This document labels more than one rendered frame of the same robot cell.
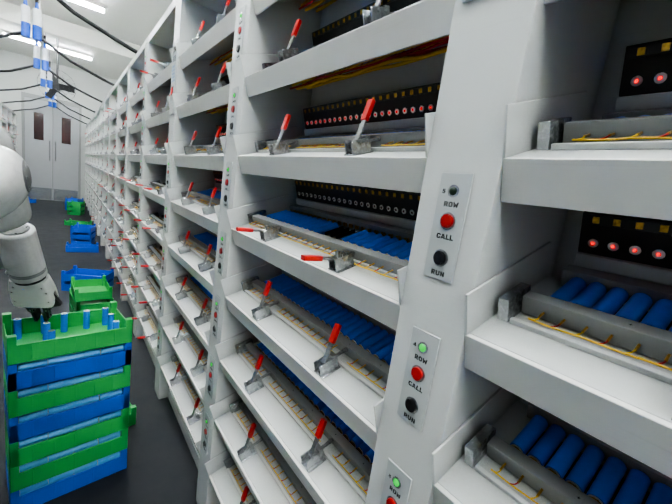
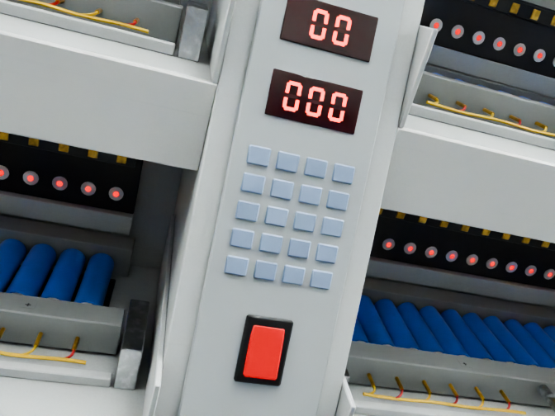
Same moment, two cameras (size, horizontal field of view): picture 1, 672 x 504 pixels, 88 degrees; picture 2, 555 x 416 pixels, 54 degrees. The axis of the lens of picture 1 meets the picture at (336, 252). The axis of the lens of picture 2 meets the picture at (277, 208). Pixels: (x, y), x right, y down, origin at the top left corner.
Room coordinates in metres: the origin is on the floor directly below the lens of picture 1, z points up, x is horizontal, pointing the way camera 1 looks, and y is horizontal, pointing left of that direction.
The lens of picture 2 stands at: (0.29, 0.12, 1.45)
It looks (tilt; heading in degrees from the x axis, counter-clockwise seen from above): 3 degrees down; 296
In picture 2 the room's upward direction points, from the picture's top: 12 degrees clockwise
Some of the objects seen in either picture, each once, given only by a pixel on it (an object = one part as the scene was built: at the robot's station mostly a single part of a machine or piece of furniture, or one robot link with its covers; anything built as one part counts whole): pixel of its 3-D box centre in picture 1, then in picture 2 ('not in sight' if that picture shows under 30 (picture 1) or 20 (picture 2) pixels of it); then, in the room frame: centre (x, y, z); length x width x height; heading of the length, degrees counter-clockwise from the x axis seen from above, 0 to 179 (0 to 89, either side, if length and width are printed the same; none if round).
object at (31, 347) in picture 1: (69, 328); not in sight; (1.02, 0.80, 0.52); 0.30 x 0.20 x 0.08; 137
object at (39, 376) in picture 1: (69, 351); not in sight; (1.02, 0.80, 0.44); 0.30 x 0.20 x 0.08; 137
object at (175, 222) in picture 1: (190, 214); not in sight; (1.55, 0.67, 0.87); 0.20 x 0.09 x 1.74; 129
